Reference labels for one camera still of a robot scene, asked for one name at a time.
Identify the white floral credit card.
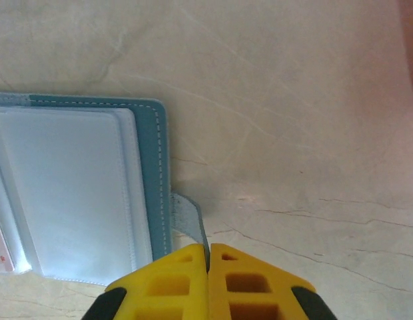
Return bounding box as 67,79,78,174
0,199,17,275

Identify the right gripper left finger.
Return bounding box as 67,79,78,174
80,242,211,320

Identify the blue card holder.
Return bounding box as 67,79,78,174
0,91,209,287

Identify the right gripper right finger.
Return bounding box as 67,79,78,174
208,242,339,320

